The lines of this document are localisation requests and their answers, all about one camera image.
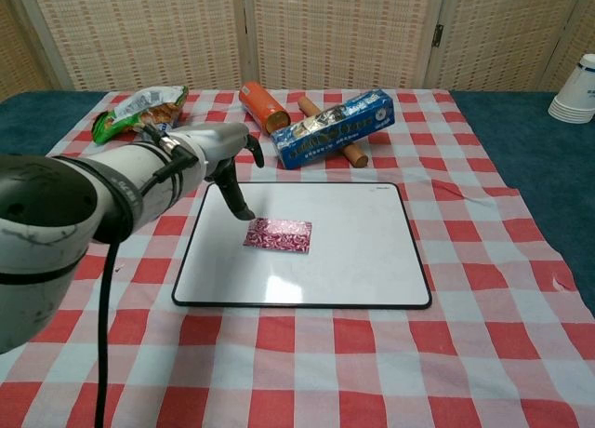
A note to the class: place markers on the orange cylindrical can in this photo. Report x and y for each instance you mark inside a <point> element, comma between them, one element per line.
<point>260,104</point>

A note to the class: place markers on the stack of white paper cups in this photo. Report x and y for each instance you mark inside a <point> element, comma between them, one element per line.
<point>576,93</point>

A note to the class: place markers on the red white checkered tablecloth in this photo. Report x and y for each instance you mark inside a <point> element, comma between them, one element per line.
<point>325,363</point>

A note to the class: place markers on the metal screen hinge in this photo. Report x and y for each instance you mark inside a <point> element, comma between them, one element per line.
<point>437,35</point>

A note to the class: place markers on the green snack bag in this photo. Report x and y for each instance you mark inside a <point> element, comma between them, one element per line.
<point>130,109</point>

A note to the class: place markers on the long blue box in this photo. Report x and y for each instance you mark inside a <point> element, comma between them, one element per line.
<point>332,130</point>

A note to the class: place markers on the wooden rolling pin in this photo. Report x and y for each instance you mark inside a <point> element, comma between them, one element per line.
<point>355,157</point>

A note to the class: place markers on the red patterned candy packet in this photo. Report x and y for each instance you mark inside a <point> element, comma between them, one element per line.
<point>279,236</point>

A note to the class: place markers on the white board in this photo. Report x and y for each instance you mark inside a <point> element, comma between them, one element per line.
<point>362,251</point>

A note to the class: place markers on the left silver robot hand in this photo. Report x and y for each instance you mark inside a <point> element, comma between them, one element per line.
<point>218,144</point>

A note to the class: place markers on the woven folding screen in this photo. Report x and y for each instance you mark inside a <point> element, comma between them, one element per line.
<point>139,28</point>

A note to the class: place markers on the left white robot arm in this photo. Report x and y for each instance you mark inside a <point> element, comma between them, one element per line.
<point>46,242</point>

